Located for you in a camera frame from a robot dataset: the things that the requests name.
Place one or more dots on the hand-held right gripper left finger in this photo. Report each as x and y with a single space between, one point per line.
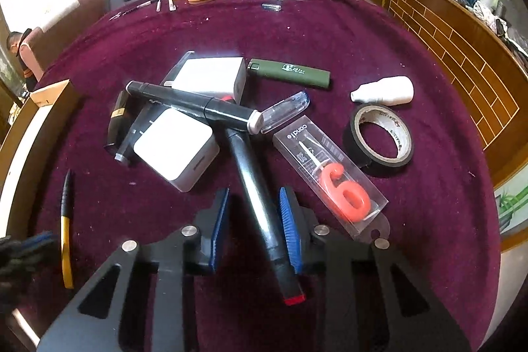
219 228

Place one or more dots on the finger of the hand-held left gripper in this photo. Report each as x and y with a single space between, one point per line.
24 253

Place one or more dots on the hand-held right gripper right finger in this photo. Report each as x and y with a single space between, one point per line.
288 228

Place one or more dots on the black marker with red end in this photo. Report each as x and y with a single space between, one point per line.
258 203

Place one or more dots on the boxed red number candle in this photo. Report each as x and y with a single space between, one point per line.
330 174

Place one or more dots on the yellow and black pen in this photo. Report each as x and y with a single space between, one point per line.
66 228

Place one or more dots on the small white charger cube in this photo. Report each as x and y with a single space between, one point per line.
175 150

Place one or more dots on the black tape roll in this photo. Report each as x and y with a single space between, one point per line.
363 154

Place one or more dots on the clear pen cap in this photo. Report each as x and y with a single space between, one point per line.
284 110

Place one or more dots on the black marker with grey end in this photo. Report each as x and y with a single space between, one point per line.
134 137

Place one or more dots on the black marker with white end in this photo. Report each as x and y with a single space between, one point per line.
185 102

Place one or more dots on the black tube with gold band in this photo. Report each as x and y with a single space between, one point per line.
117 121

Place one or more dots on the large white charger block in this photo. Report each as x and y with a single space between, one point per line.
214 77

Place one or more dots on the green lighter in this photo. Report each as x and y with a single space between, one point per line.
288 73

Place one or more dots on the small white bottle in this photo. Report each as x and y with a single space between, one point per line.
387 90

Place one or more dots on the green printed panel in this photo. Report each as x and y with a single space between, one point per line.
511 203

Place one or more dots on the small metal tool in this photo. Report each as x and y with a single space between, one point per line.
172 3
158 4

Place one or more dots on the brown chair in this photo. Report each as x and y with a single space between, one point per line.
62 26

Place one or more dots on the thin dark pen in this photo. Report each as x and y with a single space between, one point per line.
136 8

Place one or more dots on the wooden counter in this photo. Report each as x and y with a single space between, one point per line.
453 59

